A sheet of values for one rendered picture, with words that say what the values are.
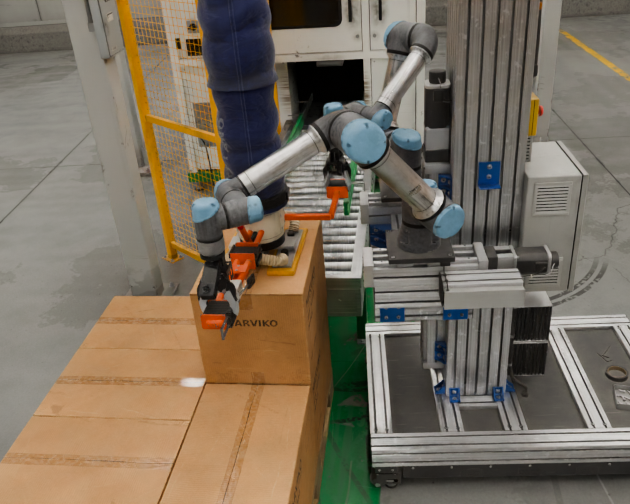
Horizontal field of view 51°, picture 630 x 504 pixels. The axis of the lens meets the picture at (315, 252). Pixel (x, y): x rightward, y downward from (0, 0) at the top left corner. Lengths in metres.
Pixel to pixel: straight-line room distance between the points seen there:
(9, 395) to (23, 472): 1.34
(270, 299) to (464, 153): 0.84
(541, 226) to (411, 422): 0.96
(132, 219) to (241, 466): 2.03
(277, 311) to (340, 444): 0.92
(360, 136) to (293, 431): 1.04
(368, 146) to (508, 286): 0.74
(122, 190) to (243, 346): 1.68
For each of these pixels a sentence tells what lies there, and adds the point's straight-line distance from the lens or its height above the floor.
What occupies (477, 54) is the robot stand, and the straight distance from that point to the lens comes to 2.28.
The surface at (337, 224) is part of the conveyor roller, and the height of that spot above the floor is 0.54.
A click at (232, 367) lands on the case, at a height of 0.62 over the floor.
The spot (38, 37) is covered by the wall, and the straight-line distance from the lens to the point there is 12.50.
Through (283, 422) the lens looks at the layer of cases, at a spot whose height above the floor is 0.54.
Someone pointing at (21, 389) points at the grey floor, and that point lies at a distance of 3.80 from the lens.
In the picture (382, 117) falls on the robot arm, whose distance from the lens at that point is 2.51.
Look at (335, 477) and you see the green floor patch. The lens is 2.92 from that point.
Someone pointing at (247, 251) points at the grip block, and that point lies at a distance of 2.27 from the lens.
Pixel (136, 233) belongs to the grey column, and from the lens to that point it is 3.97.
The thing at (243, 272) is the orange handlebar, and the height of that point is 1.09.
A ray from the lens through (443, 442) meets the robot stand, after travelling 2.74.
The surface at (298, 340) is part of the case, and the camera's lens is 2.39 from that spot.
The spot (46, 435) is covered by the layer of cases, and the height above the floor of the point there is 0.54.
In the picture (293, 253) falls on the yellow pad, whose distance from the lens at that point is 2.47.
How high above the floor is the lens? 2.16
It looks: 29 degrees down
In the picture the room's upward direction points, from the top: 5 degrees counter-clockwise
